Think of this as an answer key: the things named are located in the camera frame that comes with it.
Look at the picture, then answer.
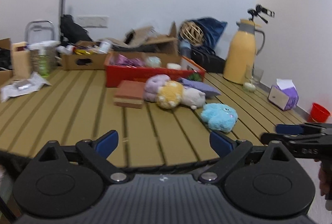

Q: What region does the light blue plush toy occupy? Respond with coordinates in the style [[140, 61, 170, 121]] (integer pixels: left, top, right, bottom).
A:
[[200, 103, 238, 133]]

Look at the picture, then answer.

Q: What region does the red beige sponge brick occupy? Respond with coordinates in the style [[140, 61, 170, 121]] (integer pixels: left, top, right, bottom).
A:
[[113, 80, 145, 109]]

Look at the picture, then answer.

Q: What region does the yellow white plush toy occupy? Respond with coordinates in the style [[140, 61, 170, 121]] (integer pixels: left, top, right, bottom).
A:
[[155, 81, 205, 110]]

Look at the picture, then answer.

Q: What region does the lavender plush toy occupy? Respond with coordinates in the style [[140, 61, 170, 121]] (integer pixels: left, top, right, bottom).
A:
[[144, 75, 171, 103]]

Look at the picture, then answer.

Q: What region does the red orange cardboard box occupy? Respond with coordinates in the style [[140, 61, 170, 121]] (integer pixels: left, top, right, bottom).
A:
[[104, 52, 206, 87]]

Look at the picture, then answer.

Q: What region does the person's right hand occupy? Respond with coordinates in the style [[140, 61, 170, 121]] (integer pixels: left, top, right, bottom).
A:
[[319, 160, 331, 211]]

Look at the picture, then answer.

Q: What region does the red bucket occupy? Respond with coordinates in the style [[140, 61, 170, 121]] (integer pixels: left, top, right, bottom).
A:
[[307, 103, 331, 123]]

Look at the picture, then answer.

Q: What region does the purple tissue box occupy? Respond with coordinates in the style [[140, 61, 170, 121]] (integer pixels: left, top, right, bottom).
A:
[[268, 78, 299, 111]]

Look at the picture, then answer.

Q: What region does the clear drinking glass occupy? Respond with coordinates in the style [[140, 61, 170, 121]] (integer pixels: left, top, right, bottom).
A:
[[243, 65, 264, 92]]

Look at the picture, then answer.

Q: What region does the black suitcase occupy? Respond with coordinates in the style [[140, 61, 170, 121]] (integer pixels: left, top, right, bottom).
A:
[[191, 46, 226, 74]]

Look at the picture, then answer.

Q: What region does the purple satin scrunchie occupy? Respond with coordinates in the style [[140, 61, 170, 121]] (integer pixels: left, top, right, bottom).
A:
[[114, 55, 144, 67]]

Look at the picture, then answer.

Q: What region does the yellow thermos jug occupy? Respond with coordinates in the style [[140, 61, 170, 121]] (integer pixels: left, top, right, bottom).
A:
[[223, 19, 266, 85]]

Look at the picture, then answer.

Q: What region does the white foam cylinder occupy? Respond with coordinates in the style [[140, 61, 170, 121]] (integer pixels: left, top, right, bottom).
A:
[[167, 63, 181, 71]]

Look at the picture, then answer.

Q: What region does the small brown cardboard box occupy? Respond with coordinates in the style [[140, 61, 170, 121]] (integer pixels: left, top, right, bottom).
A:
[[61, 41, 107, 71]]

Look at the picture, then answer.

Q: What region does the mint green scrunchie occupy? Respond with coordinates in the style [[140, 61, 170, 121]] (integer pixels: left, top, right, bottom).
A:
[[145, 56, 161, 68]]

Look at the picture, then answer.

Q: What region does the white bottle in box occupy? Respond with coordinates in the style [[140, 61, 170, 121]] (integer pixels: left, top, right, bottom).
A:
[[99, 41, 112, 54]]

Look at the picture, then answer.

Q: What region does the green spray bottle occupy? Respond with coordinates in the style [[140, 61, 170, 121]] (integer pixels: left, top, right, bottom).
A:
[[38, 47, 50, 78]]

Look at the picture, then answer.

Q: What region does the white plastic wrapper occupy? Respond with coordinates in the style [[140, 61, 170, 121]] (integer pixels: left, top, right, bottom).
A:
[[1, 72, 52, 103]]

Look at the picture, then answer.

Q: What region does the blue water bottle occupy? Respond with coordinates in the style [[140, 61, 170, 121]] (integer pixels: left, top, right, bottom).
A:
[[179, 40, 191, 59]]

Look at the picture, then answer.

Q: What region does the large brown cardboard box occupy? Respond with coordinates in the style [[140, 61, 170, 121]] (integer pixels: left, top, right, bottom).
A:
[[103, 22, 178, 55]]

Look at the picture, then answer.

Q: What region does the blue velvet bag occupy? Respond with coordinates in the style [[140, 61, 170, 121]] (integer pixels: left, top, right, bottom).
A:
[[178, 17, 228, 51]]

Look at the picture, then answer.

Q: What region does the black bag on trolley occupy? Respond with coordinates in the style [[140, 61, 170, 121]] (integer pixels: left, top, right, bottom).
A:
[[60, 15, 92, 44]]

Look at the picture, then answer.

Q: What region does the woven rattan ball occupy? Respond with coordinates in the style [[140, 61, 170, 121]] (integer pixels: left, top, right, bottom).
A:
[[179, 21, 204, 46]]

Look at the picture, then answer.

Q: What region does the tan paper carton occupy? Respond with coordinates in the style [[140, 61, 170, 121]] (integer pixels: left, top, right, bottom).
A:
[[11, 42, 32, 79]]

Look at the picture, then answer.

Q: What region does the metal folding chair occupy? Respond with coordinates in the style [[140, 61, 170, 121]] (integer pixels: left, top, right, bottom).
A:
[[24, 20, 55, 44]]

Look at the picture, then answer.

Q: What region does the black camera tripod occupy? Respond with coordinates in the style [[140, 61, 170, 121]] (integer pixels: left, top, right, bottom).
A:
[[247, 4, 275, 24]]

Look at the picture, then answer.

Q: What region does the white wall socket strip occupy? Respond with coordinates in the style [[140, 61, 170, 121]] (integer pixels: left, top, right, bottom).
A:
[[76, 15, 109, 28]]

